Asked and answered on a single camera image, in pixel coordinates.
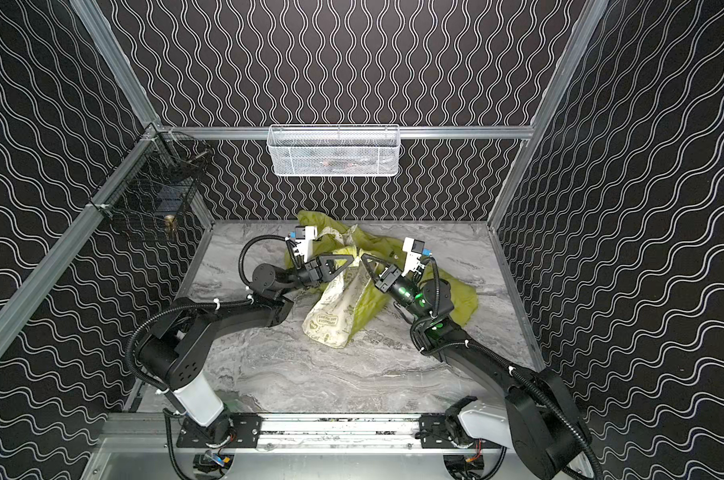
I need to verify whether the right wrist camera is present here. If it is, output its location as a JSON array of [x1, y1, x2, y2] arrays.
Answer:
[[402, 237, 431, 275]]

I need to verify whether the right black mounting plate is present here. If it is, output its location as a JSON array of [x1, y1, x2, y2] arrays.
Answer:
[[414, 414, 500, 449]]

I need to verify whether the black wire wall basket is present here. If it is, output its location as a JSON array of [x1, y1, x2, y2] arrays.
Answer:
[[94, 131, 214, 243]]

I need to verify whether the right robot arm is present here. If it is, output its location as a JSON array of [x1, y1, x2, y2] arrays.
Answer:
[[361, 254, 605, 479]]

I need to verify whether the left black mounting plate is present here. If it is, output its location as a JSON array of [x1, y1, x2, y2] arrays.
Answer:
[[175, 412, 263, 449]]

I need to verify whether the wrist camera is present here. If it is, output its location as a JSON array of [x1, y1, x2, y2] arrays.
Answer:
[[402, 237, 431, 275], [289, 225, 318, 265]]

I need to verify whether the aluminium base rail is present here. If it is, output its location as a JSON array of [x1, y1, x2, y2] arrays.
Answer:
[[97, 412, 579, 454]]

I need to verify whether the black mounting plate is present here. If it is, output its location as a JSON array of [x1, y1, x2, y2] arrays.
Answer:
[[175, 412, 263, 449], [414, 414, 500, 449]]

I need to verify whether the green zip-up jacket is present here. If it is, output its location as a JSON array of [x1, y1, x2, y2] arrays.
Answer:
[[285, 209, 480, 350]]

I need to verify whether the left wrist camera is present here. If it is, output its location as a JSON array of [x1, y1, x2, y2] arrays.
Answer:
[[289, 225, 318, 265]]

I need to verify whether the white mesh wall basket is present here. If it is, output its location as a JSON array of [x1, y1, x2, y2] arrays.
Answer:
[[266, 124, 402, 177]]

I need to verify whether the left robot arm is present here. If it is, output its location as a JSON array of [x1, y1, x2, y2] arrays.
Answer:
[[125, 227, 355, 428]]

